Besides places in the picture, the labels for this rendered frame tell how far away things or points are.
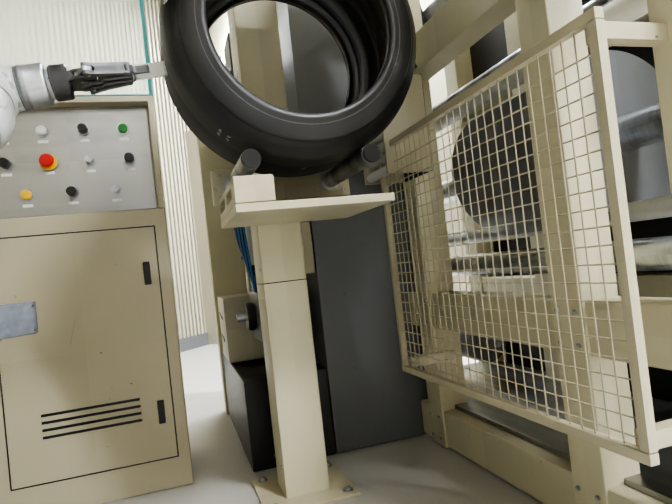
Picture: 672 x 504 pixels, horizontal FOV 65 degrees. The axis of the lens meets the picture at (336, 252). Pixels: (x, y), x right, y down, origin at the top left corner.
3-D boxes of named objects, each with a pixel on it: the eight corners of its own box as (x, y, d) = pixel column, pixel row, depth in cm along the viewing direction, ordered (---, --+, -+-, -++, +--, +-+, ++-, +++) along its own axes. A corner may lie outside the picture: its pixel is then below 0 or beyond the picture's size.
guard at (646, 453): (402, 370, 164) (376, 148, 166) (407, 369, 165) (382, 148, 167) (651, 467, 79) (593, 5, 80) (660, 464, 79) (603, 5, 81)
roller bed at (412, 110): (364, 185, 175) (354, 96, 176) (405, 182, 179) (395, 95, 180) (387, 173, 156) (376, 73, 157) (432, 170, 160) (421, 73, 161)
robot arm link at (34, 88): (21, 74, 114) (51, 71, 116) (32, 116, 114) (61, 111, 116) (9, 57, 106) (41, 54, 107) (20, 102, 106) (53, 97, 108)
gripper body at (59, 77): (41, 58, 108) (89, 52, 110) (50, 74, 116) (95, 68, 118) (50, 94, 108) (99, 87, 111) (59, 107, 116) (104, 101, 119)
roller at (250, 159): (226, 176, 147) (242, 179, 148) (224, 192, 147) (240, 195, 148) (242, 146, 114) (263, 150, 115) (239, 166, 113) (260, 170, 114)
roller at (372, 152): (327, 169, 156) (339, 178, 157) (319, 181, 155) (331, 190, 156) (369, 138, 122) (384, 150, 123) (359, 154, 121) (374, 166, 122)
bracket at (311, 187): (213, 206, 148) (209, 171, 148) (347, 196, 160) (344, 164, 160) (214, 204, 145) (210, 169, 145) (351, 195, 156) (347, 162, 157)
